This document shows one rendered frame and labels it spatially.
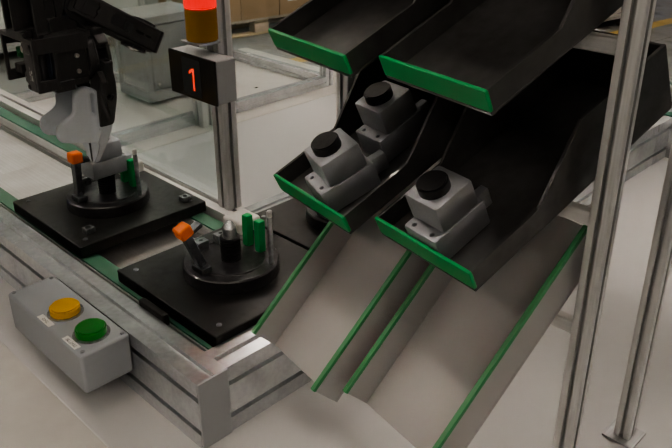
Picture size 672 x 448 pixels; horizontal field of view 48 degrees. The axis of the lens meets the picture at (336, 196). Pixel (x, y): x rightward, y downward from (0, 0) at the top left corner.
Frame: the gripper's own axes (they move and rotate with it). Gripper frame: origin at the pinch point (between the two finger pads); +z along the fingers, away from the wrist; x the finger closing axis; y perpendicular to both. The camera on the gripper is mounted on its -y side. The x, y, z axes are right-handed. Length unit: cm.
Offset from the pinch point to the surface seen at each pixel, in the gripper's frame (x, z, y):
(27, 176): -72, 32, -20
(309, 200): 21.8, 2.8, -11.3
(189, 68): -24.3, 1.4, -29.2
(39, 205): -46, 26, -11
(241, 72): -118, 37, -113
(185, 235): -3.9, 17.1, -12.5
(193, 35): -23.0, -4.0, -29.5
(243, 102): -86, 35, -88
